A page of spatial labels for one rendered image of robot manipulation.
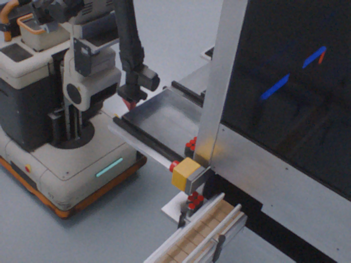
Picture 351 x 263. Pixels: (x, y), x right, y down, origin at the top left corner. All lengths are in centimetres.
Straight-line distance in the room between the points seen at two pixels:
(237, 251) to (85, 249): 104
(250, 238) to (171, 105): 64
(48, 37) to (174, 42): 186
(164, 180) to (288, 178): 154
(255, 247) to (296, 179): 36
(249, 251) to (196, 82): 78
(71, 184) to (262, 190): 123
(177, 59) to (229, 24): 259
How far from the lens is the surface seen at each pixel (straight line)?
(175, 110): 177
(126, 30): 147
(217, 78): 119
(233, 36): 111
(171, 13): 435
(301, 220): 130
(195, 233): 133
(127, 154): 246
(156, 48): 379
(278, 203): 130
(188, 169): 135
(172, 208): 144
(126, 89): 164
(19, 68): 213
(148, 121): 171
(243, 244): 151
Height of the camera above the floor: 201
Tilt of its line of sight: 42 degrees down
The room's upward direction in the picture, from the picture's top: 8 degrees clockwise
